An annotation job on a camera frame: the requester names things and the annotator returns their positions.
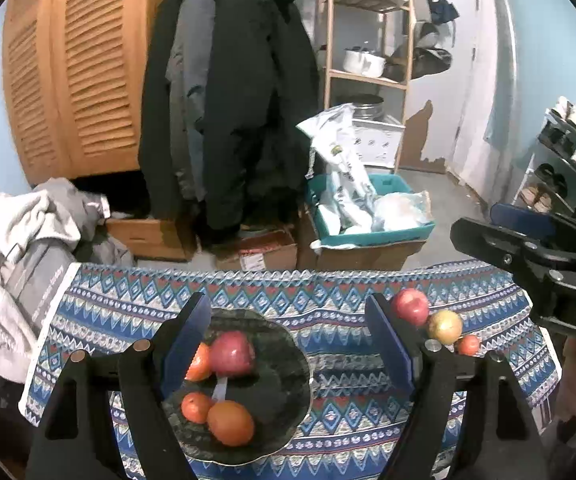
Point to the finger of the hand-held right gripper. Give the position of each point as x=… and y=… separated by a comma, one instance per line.
x=497, y=247
x=522, y=220

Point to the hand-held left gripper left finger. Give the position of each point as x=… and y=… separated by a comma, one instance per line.
x=183, y=345

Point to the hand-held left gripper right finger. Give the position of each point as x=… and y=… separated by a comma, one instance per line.
x=392, y=345

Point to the small tangerine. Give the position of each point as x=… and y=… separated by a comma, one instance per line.
x=467, y=345
x=202, y=365
x=197, y=406

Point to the large orange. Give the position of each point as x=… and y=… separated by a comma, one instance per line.
x=230, y=422

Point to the dark green glass plate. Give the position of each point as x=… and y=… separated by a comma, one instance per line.
x=278, y=395

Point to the yellow red apple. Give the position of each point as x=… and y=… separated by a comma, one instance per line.
x=445, y=327

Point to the metal shoe rack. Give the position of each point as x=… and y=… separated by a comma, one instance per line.
x=542, y=160

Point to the blue patterned tablecloth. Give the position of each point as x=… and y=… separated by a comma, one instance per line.
x=328, y=310

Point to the large cardboard box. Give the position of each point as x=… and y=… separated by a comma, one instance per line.
x=357, y=257

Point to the teal plastic crate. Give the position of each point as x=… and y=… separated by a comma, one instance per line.
x=397, y=237

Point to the clear plastic bag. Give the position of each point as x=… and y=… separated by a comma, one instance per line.
x=400, y=210

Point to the wooden drawer box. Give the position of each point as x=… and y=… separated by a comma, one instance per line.
x=143, y=237

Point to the cardboard box with red label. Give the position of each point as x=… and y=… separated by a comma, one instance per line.
x=258, y=255

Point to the group of shoes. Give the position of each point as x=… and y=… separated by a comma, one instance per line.
x=575, y=115

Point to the white door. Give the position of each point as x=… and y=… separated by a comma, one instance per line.
x=447, y=110

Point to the white lattice basket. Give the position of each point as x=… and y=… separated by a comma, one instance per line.
x=377, y=145

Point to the dark hanging bag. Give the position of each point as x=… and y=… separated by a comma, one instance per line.
x=430, y=62

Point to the metal pot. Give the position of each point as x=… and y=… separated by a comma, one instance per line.
x=367, y=107

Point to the white pot with lid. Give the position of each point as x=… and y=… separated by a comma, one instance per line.
x=362, y=62

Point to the dark folded umbrella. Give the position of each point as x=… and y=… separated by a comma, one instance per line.
x=442, y=10

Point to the black hooded coat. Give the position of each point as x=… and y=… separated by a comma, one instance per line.
x=253, y=110

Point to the wooden shelf unit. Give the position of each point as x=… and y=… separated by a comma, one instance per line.
x=329, y=35

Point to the wooden louvered wardrobe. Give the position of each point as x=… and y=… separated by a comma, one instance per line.
x=93, y=85

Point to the grey jacket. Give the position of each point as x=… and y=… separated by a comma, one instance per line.
x=188, y=60

